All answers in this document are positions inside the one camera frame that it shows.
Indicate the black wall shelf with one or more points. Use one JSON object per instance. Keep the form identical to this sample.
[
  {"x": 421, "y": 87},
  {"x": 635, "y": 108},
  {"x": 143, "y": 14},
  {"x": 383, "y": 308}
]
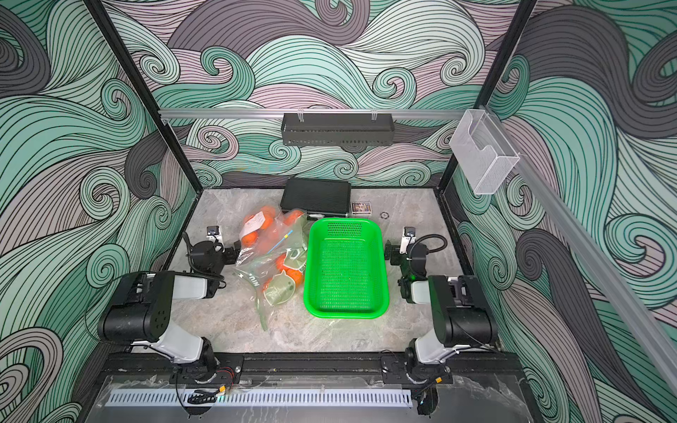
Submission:
[{"x": 350, "y": 131}]

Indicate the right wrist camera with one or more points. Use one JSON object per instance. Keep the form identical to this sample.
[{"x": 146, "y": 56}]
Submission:
[{"x": 408, "y": 237}]

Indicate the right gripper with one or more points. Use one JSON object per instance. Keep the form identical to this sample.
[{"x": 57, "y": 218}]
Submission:
[{"x": 396, "y": 253}]

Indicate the white slotted cable duct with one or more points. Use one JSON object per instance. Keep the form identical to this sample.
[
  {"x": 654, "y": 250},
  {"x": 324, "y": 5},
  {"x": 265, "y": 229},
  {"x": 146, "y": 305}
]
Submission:
[{"x": 391, "y": 398}]

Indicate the green plastic basket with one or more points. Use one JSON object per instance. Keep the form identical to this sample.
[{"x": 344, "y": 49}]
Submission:
[{"x": 346, "y": 275}]

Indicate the clear acrylic wall holder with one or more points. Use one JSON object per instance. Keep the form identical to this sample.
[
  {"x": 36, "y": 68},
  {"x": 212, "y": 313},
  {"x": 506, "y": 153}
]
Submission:
[{"x": 483, "y": 150}]

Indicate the aluminium wall rail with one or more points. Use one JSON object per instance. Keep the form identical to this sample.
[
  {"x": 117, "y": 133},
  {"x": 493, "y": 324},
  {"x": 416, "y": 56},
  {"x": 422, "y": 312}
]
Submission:
[
  {"x": 645, "y": 328},
  {"x": 242, "y": 113}
]

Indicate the green printed zip-top bag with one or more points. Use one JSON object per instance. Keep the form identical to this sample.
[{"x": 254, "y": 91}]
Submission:
[{"x": 275, "y": 268}]

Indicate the clear bag of oranges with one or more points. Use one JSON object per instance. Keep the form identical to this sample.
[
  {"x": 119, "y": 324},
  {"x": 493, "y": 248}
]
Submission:
[{"x": 269, "y": 230}]

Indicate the aluminium wall rail right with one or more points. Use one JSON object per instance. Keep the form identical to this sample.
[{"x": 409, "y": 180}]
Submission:
[{"x": 645, "y": 328}]

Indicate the small card box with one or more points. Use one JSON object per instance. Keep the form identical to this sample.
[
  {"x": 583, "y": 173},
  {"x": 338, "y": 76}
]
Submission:
[{"x": 361, "y": 209}]

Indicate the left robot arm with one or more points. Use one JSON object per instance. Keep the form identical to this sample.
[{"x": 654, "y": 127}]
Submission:
[{"x": 139, "y": 312}]

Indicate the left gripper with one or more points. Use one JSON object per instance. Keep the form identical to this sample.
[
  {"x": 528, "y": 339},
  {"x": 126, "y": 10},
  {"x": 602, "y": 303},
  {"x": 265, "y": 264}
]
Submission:
[{"x": 229, "y": 253}]

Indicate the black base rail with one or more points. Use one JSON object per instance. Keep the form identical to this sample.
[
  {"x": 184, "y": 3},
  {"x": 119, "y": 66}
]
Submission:
[{"x": 384, "y": 366}]

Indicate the black flat box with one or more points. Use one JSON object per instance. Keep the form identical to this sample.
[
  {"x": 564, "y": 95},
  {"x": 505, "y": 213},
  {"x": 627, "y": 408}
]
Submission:
[{"x": 315, "y": 196}]

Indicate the aluminium wall rail back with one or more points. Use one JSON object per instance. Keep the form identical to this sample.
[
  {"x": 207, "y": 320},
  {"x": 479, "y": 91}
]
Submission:
[{"x": 242, "y": 113}]

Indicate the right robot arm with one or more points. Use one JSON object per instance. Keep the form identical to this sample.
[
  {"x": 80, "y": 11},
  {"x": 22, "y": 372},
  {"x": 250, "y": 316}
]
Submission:
[{"x": 462, "y": 319}]

